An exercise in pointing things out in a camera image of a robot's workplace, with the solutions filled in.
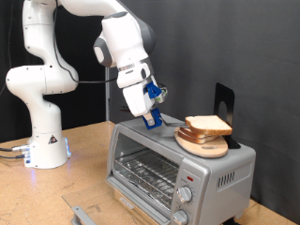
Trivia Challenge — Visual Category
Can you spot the metal spatula with blue block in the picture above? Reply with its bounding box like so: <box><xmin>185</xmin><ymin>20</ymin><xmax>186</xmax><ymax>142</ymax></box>
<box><xmin>120</xmin><ymin>106</ymin><xmax>190</xmax><ymax>130</ymax></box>

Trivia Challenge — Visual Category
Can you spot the black fabric backdrop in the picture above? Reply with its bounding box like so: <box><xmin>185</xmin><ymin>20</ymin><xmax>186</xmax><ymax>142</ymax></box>
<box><xmin>0</xmin><ymin>0</ymin><xmax>108</xmax><ymax>143</ymax></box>

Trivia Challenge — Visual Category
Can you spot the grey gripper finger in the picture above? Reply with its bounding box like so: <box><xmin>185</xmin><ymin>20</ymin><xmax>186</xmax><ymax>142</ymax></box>
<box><xmin>145</xmin><ymin>109</ymin><xmax>157</xmax><ymax>128</ymax></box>

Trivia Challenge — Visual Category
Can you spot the oval wooden cutting board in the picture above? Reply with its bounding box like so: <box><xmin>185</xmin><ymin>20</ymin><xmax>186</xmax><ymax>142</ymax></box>
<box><xmin>173</xmin><ymin>127</ymin><xmax>229</xmax><ymax>158</ymax></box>

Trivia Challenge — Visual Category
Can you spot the glass oven door with handle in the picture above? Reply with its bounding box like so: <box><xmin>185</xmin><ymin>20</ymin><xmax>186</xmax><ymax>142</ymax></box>
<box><xmin>61</xmin><ymin>179</ymin><xmax>151</xmax><ymax>225</ymax></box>

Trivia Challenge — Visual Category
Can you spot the silver oven knob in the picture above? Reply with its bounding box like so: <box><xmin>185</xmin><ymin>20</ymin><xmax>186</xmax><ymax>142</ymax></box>
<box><xmin>172</xmin><ymin>209</ymin><xmax>189</xmax><ymax>225</ymax></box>
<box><xmin>176</xmin><ymin>186</ymin><xmax>194</xmax><ymax>203</ymax></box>

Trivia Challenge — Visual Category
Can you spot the vertical metal pole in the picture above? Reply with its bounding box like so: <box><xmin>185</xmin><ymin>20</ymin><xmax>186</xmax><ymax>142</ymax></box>
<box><xmin>105</xmin><ymin>67</ymin><xmax>111</xmax><ymax>122</ymax></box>

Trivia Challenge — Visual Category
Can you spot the black metal bookend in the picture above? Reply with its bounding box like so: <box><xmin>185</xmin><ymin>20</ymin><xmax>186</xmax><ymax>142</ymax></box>
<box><xmin>213</xmin><ymin>82</ymin><xmax>242</xmax><ymax>150</ymax></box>

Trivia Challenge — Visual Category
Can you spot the wire oven rack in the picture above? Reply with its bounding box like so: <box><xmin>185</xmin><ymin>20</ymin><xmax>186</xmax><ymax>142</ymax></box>
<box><xmin>113</xmin><ymin>149</ymin><xmax>180</xmax><ymax>209</ymax></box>

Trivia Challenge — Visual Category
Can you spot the black base cable silver connector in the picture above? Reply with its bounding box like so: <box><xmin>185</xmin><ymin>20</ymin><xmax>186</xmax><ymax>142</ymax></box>
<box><xmin>0</xmin><ymin>143</ymin><xmax>31</xmax><ymax>153</ymax></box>

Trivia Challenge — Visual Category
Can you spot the silver toaster oven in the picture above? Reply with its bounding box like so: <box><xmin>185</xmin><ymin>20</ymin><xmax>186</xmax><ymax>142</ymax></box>
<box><xmin>106</xmin><ymin>112</ymin><xmax>257</xmax><ymax>225</ymax></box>

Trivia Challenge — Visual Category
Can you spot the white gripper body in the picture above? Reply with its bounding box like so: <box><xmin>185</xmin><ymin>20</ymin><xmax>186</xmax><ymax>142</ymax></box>
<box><xmin>116</xmin><ymin>62</ymin><xmax>156</xmax><ymax>118</ymax></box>

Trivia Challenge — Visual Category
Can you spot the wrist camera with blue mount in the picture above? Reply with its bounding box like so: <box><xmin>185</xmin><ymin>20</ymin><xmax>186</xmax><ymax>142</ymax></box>
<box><xmin>144</xmin><ymin>82</ymin><xmax>169</xmax><ymax>105</ymax></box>

